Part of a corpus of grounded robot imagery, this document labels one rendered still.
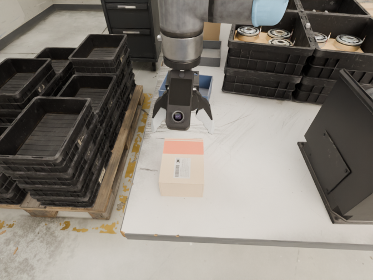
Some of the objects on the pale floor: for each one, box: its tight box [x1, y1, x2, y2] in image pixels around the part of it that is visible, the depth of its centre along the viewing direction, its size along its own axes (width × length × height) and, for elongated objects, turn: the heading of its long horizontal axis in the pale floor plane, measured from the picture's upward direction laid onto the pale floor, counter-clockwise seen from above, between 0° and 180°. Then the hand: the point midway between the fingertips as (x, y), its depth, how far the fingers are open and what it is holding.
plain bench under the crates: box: [120, 23, 373, 251], centre depth 131 cm, size 160×160×70 cm
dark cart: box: [100, 0, 162, 71], centre depth 225 cm, size 60×45×90 cm
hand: (182, 135), depth 53 cm, fingers open, 14 cm apart
